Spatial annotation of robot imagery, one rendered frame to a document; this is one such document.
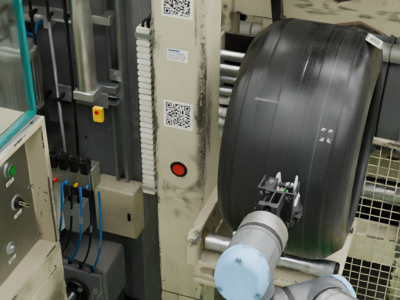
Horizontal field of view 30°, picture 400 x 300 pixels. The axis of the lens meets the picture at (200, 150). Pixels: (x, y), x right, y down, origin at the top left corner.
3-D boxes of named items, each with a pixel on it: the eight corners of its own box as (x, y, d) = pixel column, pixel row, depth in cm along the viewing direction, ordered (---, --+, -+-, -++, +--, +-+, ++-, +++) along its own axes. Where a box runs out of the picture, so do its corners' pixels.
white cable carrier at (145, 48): (142, 192, 198) (135, 27, 172) (150, 181, 202) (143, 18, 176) (158, 196, 197) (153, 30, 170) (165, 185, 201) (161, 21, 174)
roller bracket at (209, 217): (186, 265, 190) (185, 236, 184) (233, 178, 221) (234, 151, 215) (197, 268, 189) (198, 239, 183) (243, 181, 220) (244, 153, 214)
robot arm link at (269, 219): (280, 270, 134) (228, 257, 136) (286, 255, 138) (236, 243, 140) (285, 228, 130) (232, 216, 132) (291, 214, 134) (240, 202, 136)
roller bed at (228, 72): (205, 137, 230) (206, 50, 213) (220, 114, 241) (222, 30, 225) (267, 150, 224) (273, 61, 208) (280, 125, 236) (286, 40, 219)
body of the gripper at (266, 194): (302, 180, 144) (287, 211, 133) (297, 218, 148) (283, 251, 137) (263, 172, 146) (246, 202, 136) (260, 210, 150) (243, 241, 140)
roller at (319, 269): (206, 234, 194) (200, 250, 192) (204, 227, 190) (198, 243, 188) (340, 266, 184) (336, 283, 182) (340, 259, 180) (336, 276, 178)
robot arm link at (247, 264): (212, 305, 126) (209, 255, 122) (233, 265, 137) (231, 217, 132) (265, 314, 123) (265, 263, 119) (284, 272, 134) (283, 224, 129)
